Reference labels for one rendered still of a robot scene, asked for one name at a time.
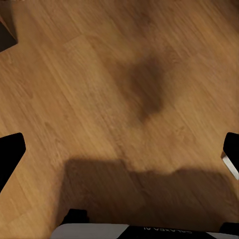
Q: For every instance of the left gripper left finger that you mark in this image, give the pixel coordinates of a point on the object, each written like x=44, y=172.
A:
x=12, y=148

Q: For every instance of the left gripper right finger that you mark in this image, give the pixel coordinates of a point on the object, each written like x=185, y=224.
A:
x=231, y=148

